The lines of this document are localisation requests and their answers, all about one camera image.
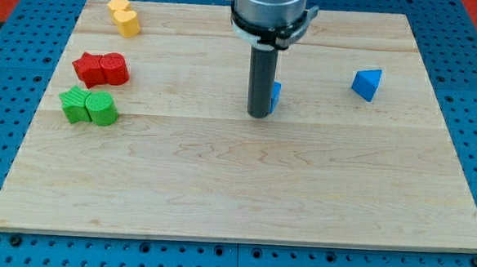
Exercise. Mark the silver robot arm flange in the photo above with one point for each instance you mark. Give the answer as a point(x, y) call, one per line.
point(271, 25)

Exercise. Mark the blue cube block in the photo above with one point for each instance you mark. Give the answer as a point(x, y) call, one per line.
point(274, 99)

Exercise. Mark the yellow heart block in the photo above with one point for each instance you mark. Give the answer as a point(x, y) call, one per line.
point(127, 23)

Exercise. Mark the light wooden board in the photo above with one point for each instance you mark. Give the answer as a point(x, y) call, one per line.
point(184, 160)

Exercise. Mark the green cylinder block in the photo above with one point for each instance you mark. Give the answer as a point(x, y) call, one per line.
point(101, 108)

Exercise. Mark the red cylinder block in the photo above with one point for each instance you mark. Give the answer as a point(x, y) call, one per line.
point(114, 68)

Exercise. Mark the blue triangle block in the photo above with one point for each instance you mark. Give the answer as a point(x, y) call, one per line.
point(366, 83)

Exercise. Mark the red star block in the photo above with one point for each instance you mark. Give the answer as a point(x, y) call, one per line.
point(88, 70)

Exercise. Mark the yellow hexagon block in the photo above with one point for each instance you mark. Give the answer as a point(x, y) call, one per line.
point(118, 5)

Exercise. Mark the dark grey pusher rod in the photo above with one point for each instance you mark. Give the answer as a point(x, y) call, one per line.
point(260, 83)

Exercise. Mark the green star block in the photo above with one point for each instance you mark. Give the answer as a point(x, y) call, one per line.
point(74, 104)

